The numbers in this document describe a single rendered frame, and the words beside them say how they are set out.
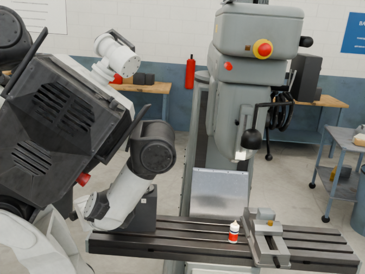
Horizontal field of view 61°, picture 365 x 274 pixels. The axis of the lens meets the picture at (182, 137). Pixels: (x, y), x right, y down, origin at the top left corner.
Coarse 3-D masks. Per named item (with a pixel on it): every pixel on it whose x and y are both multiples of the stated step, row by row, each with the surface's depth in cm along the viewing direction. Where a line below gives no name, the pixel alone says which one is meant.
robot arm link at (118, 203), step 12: (120, 180) 84; (132, 180) 83; (144, 180) 83; (96, 192) 92; (108, 192) 88; (120, 192) 84; (132, 192) 84; (96, 204) 87; (108, 204) 86; (120, 204) 85; (132, 204) 86; (96, 216) 87; (108, 216) 87; (120, 216) 87; (132, 216) 90
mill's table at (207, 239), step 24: (168, 216) 157; (96, 240) 137; (120, 240) 137; (144, 240) 139; (168, 240) 140; (192, 240) 143; (216, 240) 142; (240, 240) 143; (288, 240) 146; (312, 240) 148; (336, 240) 149; (240, 264) 139; (312, 264) 138; (336, 264) 139; (360, 264) 137
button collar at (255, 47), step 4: (260, 40) 96; (264, 40) 95; (268, 40) 95; (256, 44) 96; (260, 44) 96; (256, 48) 96; (272, 48) 96; (256, 52) 97; (256, 56) 97; (260, 56) 97; (268, 56) 97
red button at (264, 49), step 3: (261, 45) 93; (264, 45) 93; (267, 45) 93; (258, 48) 94; (261, 48) 93; (264, 48) 93; (267, 48) 93; (270, 48) 94; (258, 51) 94; (261, 51) 94; (264, 51) 94; (267, 51) 94; (270, 51) 94; (261, 54) 94; (264, 54) 94; (267, 54) 94
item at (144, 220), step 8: (152, 184) 149; (144, 192) 139; (152, 192) 141; (144, 200) 138; (152, 200) 139; (136, 208) 140; (144, 208) 140; (152, 208) 140; (136, 216) 141; (144, 216) 141; (152, 216) 142; (136, 224) 142; (144, 224) 143; (152, 224) 143
